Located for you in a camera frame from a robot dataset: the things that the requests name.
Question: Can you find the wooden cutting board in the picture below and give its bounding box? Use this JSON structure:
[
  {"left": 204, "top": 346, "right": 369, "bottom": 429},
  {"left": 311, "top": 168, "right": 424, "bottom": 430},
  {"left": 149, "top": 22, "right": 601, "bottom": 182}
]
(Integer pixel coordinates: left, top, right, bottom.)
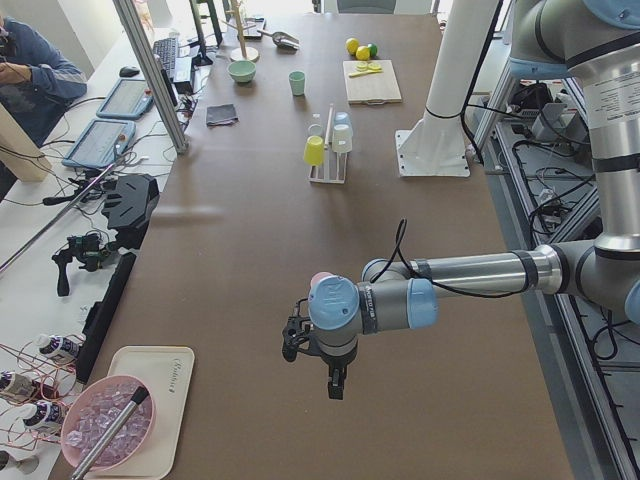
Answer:
[{"left": 342, "top": 60, "right": 402, "bottom": 105}]

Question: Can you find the yellow plastic knife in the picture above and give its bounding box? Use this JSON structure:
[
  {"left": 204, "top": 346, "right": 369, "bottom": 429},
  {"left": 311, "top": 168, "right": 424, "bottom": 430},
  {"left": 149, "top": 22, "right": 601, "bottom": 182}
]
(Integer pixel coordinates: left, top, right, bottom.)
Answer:
[{"left": 348, "top": 69, "right": 382, "bottom": 78}]

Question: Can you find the black computer mouse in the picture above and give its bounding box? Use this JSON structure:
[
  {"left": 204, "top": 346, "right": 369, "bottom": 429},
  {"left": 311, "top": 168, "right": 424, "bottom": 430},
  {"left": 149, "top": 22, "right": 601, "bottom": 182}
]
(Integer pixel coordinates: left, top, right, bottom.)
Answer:
[{"left": 119, "top": 66, "right": 140, "bottom": 78}]

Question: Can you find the green bowl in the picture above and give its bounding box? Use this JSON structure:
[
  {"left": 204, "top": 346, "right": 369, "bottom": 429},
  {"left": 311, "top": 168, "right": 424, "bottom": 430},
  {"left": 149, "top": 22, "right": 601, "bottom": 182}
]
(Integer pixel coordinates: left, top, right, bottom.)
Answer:
[{"left": 227, "top": 59, "right": 256, "bottom": 83}]

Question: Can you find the aluminium frame post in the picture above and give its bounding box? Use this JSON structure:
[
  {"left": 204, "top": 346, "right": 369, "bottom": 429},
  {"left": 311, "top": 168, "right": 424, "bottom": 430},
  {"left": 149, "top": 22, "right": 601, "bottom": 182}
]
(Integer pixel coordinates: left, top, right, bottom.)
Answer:
[{"left": 113, "top": 0, "right": 188, "bottom": 154}]

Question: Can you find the light blue cup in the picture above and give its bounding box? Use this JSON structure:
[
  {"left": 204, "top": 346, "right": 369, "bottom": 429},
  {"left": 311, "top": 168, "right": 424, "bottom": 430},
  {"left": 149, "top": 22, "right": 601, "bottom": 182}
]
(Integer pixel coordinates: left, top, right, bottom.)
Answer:
[{"left": 333, "top": 111, "right": 351, "bottom": 126}]

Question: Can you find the cream white cup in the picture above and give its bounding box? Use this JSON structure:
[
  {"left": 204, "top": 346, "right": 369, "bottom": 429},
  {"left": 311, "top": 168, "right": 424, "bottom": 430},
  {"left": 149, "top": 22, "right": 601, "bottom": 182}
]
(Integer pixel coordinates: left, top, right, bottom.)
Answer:
[{"left": 331, "top": 124, "right": 353, "bottom": 154}]

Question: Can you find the yellow cup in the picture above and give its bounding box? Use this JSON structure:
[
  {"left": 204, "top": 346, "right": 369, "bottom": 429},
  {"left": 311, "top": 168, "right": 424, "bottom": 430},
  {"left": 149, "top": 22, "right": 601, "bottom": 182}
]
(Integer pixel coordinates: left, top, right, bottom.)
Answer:
[{"left": 303, "top": 135, "right": 324, "bottom": 166}]

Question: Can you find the wooden mug tree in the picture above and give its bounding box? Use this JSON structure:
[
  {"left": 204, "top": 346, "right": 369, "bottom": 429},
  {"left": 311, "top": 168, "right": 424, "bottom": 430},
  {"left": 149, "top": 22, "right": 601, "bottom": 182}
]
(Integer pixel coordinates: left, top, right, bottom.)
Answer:
[{"left": 223, "top": 0, "right": 260, "bottom": 62}]

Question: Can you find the person in blue sweater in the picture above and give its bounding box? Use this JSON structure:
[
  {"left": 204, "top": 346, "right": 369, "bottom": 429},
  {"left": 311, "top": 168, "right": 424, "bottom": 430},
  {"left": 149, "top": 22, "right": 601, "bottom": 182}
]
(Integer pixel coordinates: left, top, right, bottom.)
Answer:
[{"left": 1, "top": 16, "right": 87, "bottom": 146}]

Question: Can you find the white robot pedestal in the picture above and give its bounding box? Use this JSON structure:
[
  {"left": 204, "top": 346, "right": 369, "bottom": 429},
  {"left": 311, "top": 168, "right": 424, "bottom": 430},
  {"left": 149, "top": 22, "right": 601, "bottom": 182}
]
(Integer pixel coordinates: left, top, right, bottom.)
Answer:
[{"left": 396, "top": 0, "right": 502, "bottom": 177}]

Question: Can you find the white wire cup holder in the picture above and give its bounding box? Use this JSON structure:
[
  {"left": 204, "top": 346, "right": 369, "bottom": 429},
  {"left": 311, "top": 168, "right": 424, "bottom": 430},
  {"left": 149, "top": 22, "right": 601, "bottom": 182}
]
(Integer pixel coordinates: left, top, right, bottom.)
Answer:
[{"left": 308, "top": 103, "right": 348, "bottom": 184}]

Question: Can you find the metal scoop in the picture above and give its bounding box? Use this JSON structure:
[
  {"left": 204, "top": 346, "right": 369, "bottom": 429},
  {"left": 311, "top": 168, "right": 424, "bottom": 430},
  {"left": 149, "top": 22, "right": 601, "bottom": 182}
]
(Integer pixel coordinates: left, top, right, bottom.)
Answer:
[{"left": 258, "top": 29, "right": 300, "bottom": 50}]

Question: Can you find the cream tray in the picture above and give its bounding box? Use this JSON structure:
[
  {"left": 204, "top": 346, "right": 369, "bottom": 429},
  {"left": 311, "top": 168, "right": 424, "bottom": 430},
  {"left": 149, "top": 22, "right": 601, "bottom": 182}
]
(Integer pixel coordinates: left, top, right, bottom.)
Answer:
[{"left": 86, "top": 346, "right": 195, "bottom": 479}]

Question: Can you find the lemon near board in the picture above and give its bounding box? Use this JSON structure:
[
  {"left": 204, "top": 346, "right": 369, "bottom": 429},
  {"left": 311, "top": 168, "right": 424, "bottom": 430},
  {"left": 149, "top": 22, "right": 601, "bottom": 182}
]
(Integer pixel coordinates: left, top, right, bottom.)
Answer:
[{"left": 345, "top": 37, "right": 360, "bottom": 55}]

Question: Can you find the blue teach pendant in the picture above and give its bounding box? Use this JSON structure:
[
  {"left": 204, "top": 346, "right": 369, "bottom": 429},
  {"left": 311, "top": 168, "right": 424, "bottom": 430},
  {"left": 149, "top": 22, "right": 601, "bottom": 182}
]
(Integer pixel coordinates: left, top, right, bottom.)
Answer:
[
  {"left": 96, "top": 78, "right": 153, "bottom": 120},
  {"left": 62, "top": 118, "right": 136, "bottom": 169}
]

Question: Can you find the grey folded cloth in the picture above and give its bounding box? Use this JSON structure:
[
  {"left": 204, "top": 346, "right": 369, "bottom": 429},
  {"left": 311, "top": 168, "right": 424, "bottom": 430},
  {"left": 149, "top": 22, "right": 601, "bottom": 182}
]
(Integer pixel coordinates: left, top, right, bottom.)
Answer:
[{"left": 206, "top": 104, "right": 238, "bottom": 127}]

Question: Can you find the pink bowl of ice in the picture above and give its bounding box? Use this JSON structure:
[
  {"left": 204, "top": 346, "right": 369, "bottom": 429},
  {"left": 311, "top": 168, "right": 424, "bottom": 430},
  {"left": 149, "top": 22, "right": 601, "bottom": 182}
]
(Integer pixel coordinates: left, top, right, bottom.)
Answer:
[{"left": 61, "top": 375, "right": 155, "bottom": 470}]

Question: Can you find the pink cup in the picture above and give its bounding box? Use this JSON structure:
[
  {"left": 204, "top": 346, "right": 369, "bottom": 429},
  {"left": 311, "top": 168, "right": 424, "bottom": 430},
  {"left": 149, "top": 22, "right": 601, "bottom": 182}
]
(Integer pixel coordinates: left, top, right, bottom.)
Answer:
[{"left": 310, "top": 271, "right": 334, "bottom": 288}]

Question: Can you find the green cup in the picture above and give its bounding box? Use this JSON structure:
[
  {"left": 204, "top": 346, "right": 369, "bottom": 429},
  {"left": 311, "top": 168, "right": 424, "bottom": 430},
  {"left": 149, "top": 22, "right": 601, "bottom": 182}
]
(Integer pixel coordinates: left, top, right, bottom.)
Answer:
[{"left": 288, "top": 71, "right": 306, "bottom": 96}]

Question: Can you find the black keyboard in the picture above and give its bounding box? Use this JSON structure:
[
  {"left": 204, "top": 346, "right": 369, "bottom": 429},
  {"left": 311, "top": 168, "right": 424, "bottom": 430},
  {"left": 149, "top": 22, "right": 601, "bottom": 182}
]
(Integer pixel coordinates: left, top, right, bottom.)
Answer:
[{"left": 152, "top": 37, "right": 179, "bottom": 80}]

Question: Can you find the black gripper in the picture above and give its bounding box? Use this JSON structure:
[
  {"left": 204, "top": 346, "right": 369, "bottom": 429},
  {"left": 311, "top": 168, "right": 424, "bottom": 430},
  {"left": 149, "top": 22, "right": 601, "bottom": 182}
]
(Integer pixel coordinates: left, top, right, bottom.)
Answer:
[{"left": 282, "top": 298, "right": 357, "bottom": 400}]

